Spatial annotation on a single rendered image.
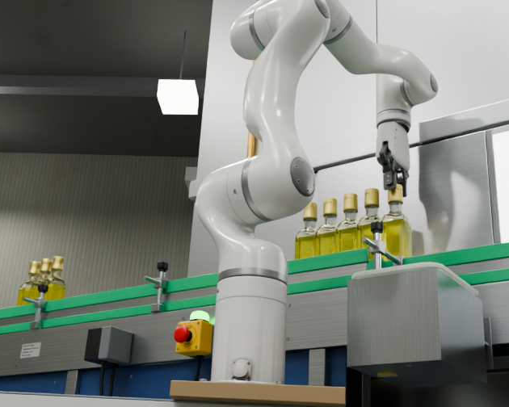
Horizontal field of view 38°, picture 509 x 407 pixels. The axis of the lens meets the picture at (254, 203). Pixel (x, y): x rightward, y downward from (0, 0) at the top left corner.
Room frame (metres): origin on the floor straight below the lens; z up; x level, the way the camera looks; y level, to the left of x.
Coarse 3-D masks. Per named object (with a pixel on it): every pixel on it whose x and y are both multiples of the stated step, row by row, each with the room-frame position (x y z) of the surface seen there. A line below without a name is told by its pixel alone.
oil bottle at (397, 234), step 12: (384, 216) 1.57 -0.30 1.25; (396, 216) 1.55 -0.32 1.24; (384, 228) 1.57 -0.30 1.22; (396, 228) 1.55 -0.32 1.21; (408, 228) 1.57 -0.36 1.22; (384, 240) 1.57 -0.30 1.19; (396, 240) 1.55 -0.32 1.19; (408, 240) 1.57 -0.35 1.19; (396, 252) 1.55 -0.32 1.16; (408, 252) 1.57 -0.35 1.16
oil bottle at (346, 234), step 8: (344, 224) 1.63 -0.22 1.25; (352, 224) 1.62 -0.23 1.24; (336, 232) 1.64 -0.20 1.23; (344, 232) 1.63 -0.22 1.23; (352, 232) 1.61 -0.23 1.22; (336, 240) 1.64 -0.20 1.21; (344, 240) 1.63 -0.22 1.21; (352, 240) 1.62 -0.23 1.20; (336, 248) 1.64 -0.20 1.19; (344, 248) 1.63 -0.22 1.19; (352, 248) 1.61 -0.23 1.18
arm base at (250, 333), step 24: (240, 288) 1.16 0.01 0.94; (264, 288) 1.16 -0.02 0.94; (216, 312) 1.20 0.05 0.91; (240, 312) 1.16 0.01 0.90; (264, 312) 1.16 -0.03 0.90; (216, 336) 1.20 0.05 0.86; (240, 336) 1.16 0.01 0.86; (264, 336) 1.16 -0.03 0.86; (216, 360) 1.19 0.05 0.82; (240, 360) 1.14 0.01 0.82; (264, 360) 1.16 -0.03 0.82
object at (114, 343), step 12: (96, 336) 1.80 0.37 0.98; (108, 336) 1.78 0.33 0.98; (120, 336) 1.80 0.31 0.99; (132, 336) 1.83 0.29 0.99; (96, 348) 1.80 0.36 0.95; (108, 348) 1.78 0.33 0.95; (120, 348) 1.81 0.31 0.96; (96, 360) 1.81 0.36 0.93; (108, 360) 1.80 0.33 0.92; (120, 360) 1.81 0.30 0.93
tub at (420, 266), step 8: (408, 264) 1.21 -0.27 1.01; (416, 264) 1.20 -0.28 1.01; (424, 264) 1.19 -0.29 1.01; (432, 264) 1.19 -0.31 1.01; (440, 264) 1.19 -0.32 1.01; (360, 272) 1.26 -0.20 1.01; (368, 272) 1.25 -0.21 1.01; (376, 272) 1.24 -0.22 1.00; (384, 272) 1.23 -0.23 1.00; (392, 272) 1.23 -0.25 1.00; (400, 272) 1.23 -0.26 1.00; (448, 272) 1.22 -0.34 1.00; (456, 280) 1.27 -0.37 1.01; (464, 280) 1.28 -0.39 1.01; (472, 288) 1.31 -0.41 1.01
